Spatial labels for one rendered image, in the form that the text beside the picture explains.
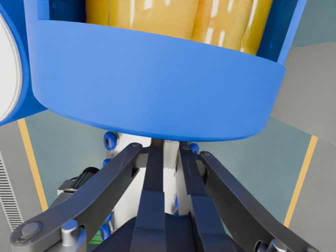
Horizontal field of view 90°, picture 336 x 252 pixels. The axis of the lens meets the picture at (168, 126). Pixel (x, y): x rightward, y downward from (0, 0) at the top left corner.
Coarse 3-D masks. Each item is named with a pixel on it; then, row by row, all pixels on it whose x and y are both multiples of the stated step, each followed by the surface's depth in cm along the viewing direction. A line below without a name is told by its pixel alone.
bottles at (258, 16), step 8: (256, 0) 19; (264, 0) 20; (272, 0) 21; (256, 8) 20; (264, 8) 20; (256, 16) 20; (264, 16) 21; (248, 24) 20; (256, 24) 20; (264, 24) 21; (248, 32) 21; (256, 32) 21; (248, 40) 21; (256, 40) 21; (240, 48) 21; (248, 48) 21; (256, 48) 22
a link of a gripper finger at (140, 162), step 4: (144, 148) 15; (148, 148) 15; (144, 152) 14; (140, 156) 14; (144, 156) 14; (136, 160) 14; (140, 160) 14; (144, 160) 14; (132, 164) 14; (136, 164) 14; (140, 164) 14; (144, 164) 15
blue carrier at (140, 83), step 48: (48, 0) 11; (288, 0) 19; (48, 48) 11; (96, 48) 10; (144, 48) 9; (192, 48) 10; (288, 48) 18; (48, 96) 12; (96, 96) 11; (144, 96) 10; (192, 96) 11; (240, 96) 12
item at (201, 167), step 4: (180, 144) 17; (184, 144) 17; (176, 156) 16; (196, 156) 15; (176, 160) 16; (196, 160) 15; (200, 160) 14; (176, 164) 15; (200, 164) 14; (200, 168) 15; (204, 168) 14; (200, 172) 15; (204, 172) 15; (208, 172) 15
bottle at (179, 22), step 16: (112, 0) 12; (128, 0) 11; (144, 0) 11; (160, 0) 11; (176, 0) 12; (192, 0) 13; (112, 16) 12; (128, 16) 12; (144, 16) 11; (160, 16) 12; (176, 16) 12; (192, 16) 13; (160, 32) 12; (176, 32) 12; (192, 32) 14
